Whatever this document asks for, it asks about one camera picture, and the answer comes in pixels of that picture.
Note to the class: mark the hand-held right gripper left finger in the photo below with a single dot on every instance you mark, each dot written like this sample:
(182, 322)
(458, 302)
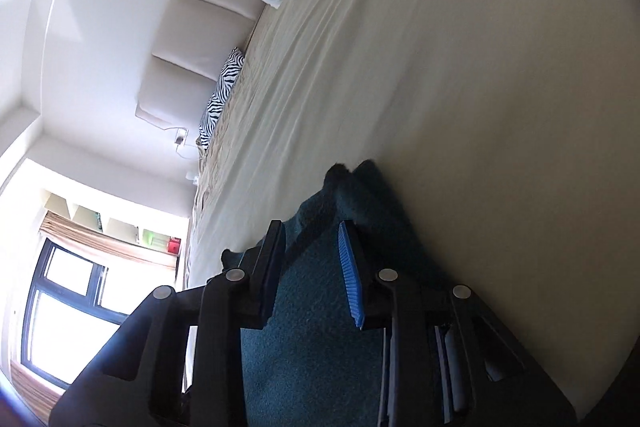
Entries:
(272, 257)

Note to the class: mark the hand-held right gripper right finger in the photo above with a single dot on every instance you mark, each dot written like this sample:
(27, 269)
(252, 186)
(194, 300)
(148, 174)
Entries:
(350, 277)

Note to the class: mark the dark green sweater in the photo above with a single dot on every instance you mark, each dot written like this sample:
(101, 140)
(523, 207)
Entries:
(310, 357)

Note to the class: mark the red box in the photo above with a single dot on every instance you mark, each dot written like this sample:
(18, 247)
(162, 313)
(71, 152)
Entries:
(174, 246)

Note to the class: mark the green container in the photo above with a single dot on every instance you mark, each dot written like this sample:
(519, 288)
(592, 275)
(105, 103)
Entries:
(153, 238)

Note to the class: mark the zebra striped pillow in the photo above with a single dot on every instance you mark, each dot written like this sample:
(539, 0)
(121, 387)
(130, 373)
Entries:
(222, 92)

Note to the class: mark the bed with beige sheet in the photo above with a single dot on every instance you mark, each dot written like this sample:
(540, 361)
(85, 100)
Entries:
(450, 82)

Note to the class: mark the beige padded headboard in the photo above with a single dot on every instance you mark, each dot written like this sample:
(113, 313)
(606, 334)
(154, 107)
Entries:
(195, 42)

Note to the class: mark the black framed window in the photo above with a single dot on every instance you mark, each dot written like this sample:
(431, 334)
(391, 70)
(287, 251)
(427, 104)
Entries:
(35, 292)

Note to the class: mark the wall socket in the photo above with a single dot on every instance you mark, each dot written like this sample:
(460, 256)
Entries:
(180, 137)

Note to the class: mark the white wall shelf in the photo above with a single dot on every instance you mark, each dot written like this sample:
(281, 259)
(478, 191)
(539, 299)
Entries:
(85, 212)

